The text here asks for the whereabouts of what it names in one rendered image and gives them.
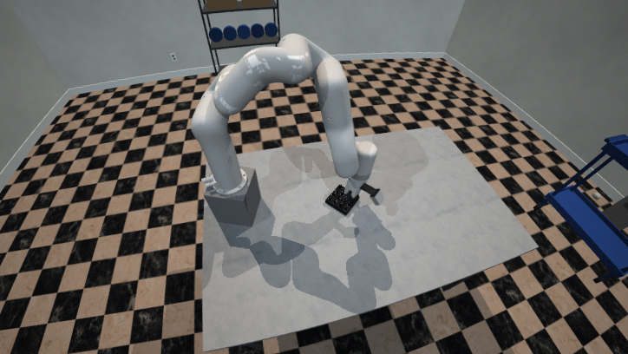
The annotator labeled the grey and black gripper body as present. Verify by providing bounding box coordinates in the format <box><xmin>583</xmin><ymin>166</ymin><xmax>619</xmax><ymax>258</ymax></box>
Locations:
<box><xmin>344</xmin><ymin>177</ymin><xmax>366</xmax><ymax>199</ymax></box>

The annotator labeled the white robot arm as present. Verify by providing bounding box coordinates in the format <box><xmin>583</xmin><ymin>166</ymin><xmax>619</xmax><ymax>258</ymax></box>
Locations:
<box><xmin>191</xmin><ymin>34</ymin><xmax>377</xmax><ymax>195</ymax></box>

